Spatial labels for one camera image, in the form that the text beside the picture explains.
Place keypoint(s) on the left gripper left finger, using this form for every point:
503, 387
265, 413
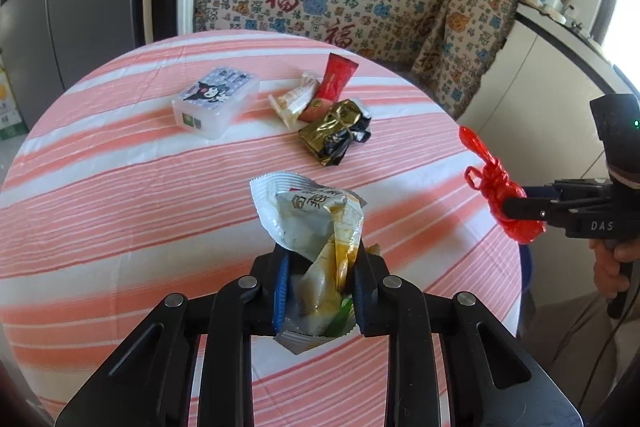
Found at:
147, 380

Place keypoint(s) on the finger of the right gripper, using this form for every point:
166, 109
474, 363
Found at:
533, 209

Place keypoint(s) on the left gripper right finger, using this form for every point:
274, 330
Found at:
490, 379

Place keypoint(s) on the red plastic bag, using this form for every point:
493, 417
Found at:
495, 185

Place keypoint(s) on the gold black foil wrapper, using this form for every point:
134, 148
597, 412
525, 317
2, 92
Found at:
329, 137

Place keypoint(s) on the white milk powder sachet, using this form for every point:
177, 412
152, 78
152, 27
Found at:
321, 229

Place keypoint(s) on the red snack sachet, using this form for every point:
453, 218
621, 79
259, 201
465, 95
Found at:
339, 70

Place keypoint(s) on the small cream candy wrapper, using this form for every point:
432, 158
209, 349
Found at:
291, 104

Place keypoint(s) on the Kuromi plastic box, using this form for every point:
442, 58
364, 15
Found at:
212, 104

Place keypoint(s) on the blue plastic trash basket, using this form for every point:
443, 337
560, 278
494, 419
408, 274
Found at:
526, 267

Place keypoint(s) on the person right hand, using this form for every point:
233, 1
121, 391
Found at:
607, 268

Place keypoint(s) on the white counter cabinet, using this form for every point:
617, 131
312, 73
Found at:
533, 106

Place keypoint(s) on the pink striped tablecloth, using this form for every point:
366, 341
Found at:
109, 205

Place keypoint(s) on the white bowls on counter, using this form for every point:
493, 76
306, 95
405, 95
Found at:
547, 10

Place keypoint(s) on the yellow cardboard box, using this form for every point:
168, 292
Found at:
12, 123

